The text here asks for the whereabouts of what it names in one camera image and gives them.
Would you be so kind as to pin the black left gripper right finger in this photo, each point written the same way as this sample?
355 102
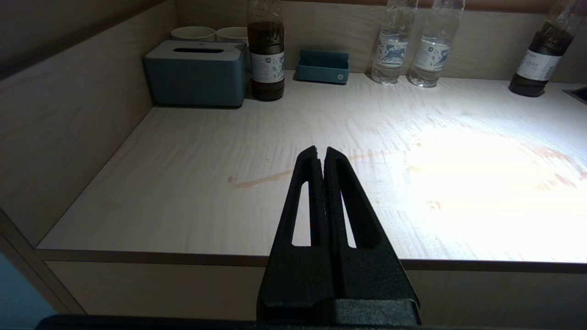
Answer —
371 275

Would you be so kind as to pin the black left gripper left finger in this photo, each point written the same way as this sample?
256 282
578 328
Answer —
293 279

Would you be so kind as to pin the small blue tray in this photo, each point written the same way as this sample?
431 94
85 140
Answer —
322 73

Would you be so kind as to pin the dark drink bottle patterned label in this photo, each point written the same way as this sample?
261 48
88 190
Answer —
266 64

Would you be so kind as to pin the clear water bottle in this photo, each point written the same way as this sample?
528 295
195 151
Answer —
390 50
432 55

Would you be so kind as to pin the white cup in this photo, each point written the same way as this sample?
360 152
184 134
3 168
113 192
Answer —
232 35
192 34

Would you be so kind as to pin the light wood desk surround panel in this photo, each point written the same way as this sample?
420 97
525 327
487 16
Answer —
69 137

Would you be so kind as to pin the dark drink bottle white label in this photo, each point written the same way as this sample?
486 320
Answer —
539 64

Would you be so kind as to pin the black recessed power socket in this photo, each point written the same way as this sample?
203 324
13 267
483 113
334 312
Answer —
578 94

